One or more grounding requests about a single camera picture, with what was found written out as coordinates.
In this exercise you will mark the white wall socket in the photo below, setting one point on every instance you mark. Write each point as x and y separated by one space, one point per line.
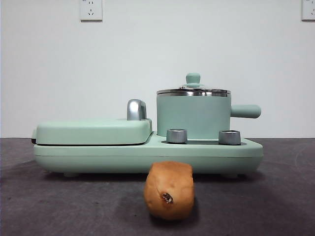
308 9
91 11

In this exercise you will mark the mint green griddle cover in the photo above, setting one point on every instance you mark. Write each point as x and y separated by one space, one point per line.
91 131

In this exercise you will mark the brown potato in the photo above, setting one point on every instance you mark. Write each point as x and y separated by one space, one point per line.
169 186

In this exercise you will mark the silver control knob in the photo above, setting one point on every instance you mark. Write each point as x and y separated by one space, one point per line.
229 137
176 135

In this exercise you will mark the glass lid with green knob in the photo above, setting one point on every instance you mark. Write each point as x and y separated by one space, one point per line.
193 78

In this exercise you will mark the mint green breakfast machine base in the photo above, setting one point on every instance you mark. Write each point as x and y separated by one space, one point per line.
98 157

